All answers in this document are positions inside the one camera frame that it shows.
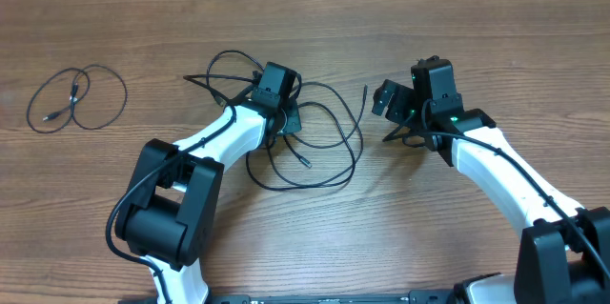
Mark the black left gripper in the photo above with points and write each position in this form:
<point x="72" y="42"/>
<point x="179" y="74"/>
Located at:
<point x="294" y="123"/>

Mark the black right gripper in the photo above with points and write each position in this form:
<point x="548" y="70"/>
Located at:
<point x="390" y="105"/>

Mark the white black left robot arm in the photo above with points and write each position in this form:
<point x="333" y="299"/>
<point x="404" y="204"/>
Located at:
<point x="164" y="218"/>

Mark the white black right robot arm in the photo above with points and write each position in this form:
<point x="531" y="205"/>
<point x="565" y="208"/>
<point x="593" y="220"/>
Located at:
<point x="563" y="252"/>

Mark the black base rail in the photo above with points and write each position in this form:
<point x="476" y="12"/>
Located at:
<point x="439" y="296"/>

